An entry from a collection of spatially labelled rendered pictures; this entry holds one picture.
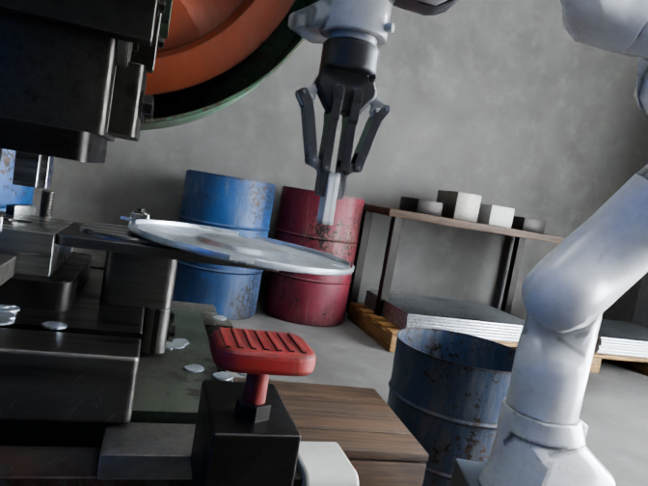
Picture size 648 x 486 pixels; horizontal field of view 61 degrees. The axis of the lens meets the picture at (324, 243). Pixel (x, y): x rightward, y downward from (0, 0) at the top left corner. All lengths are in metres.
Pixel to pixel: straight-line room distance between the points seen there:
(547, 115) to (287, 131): 2.26
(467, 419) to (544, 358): 0.73
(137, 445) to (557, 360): 0.63
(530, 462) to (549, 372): 0.14
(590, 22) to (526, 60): 4.27
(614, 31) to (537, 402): 0.52
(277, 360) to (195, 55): 0.76
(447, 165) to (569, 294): 3.83
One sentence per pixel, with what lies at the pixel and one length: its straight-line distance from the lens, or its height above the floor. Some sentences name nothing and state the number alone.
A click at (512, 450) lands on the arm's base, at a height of 0.53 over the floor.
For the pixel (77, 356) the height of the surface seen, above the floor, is 0.70.
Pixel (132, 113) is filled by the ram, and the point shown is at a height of 0.92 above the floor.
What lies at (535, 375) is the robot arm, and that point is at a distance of 0.90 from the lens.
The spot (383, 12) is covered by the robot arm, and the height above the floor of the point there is 1.10.
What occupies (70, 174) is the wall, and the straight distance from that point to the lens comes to 4.04.
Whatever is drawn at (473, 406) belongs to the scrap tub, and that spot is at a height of 0.37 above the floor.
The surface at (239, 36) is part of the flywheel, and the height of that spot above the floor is 1.12.
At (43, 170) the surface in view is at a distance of 0.70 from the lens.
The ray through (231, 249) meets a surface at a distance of 0.66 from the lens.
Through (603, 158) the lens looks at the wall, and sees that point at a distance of 5.51.
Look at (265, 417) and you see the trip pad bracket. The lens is 0.41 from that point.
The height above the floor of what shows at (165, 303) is 0.71.
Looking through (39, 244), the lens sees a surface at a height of 0.77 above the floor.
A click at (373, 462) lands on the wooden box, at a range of 1.25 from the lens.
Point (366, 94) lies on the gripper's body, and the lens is 0.74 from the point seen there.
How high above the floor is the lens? 0.87
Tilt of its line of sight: 5 degrees down
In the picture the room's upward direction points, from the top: 10 degrees clockwise
